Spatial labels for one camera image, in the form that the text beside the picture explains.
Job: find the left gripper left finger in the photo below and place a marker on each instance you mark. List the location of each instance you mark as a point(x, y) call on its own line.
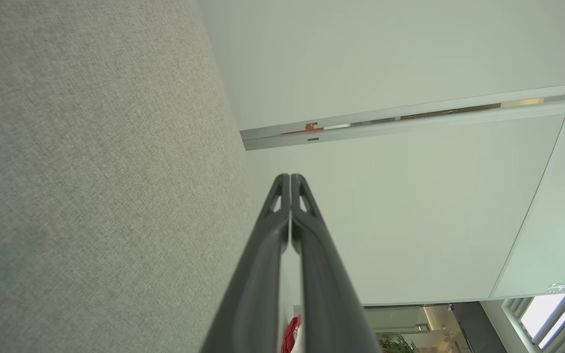
point(258, 294)

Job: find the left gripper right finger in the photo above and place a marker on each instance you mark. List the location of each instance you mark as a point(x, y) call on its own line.
point(326, 304)

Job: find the red garment with white stripes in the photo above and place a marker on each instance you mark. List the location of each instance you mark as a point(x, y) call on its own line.
point(292, 336)

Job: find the green potted plant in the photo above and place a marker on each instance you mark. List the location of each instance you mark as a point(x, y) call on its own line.
point(395, 345)

